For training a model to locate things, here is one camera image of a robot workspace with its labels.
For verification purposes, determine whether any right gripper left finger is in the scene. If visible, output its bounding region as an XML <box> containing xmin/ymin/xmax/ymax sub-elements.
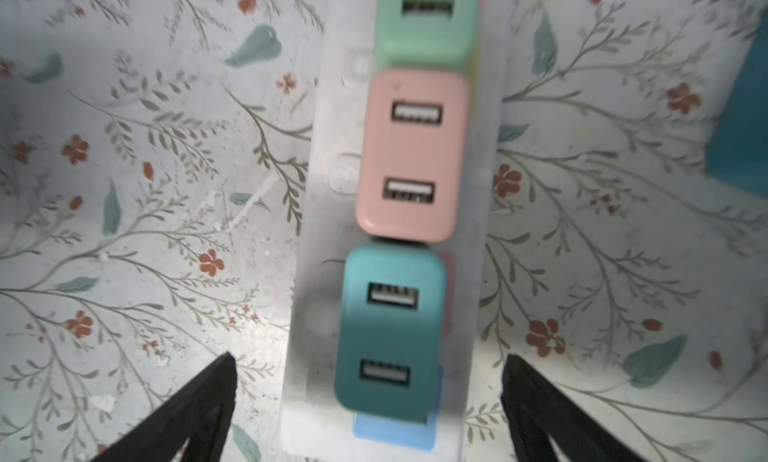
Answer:
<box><xmin>94</xmin><ymin>352</ymin><xmax>237</xmax><ymax>462</ymax></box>

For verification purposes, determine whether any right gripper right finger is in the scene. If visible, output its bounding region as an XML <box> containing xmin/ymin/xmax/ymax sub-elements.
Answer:
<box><xmin>501</xmin><ymin>355</ymin><xmax>641</xmax><ymax>461</ymax></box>

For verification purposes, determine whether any white multicolour power strip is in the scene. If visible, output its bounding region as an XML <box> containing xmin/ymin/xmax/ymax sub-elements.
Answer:
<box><xmin>280</xmin><ymin>0</ymin><xmax>513</xmax><ymax>461</ymax></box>

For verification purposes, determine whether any teal charger cube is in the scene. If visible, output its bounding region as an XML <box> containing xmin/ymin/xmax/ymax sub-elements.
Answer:
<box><xmin>334</xmin><ymin>241</ymin><xmax>448</xmax><ymax>423</ymax></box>

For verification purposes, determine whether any pink charger cube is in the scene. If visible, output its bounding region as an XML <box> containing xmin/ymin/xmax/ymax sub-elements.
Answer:
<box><xmin>356</xmin><ymin>68</ymin><xmax>470</xmax><ymax>243</ymax></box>

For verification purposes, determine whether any teal USB power strip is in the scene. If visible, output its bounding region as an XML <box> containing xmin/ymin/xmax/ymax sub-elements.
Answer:
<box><xmin>706</xmin><ymin>20</ymin><xmax>767</xmax><ymax>198</ymax></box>

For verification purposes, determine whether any green charger cube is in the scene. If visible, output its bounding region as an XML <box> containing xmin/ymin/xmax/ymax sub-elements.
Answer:
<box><xmin>374</xmin><ymin>0</ymin><xmax>482</xmax><ymax>72</ymax></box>

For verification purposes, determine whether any floral table mat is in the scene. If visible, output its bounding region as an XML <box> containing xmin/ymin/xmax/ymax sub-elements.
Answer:
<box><xmin>1</xmin><ymin>0</ymin><xmax>767</xmax><ymax>461</ymax></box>

